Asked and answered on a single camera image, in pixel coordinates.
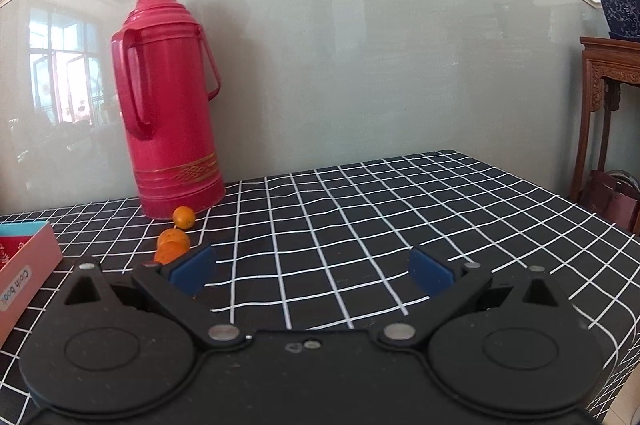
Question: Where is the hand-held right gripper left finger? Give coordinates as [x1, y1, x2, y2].
[62, 242, 249, 351]

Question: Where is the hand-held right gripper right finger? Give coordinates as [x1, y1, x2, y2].
[377, 247, 577, 350]

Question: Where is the small orange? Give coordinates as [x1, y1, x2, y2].
[154, 229, 191, 266]
[172, 206, 195, 230]

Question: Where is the colourful cardboard box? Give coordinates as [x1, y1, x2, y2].
[0, 221, 64, 346]

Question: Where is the black white checked tablecloth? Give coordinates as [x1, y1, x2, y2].
[0, 149, 640, 425]

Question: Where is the red thermos flask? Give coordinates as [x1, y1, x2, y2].
[111, 0, 227, 220]

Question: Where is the brown bag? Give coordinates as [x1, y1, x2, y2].
[580, 169, 640, 236]

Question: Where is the carved wooden stand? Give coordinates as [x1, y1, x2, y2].
[570, 36, 640, 206]

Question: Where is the dark blue plant pot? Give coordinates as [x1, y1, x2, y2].
[597, 0, 640, 42]

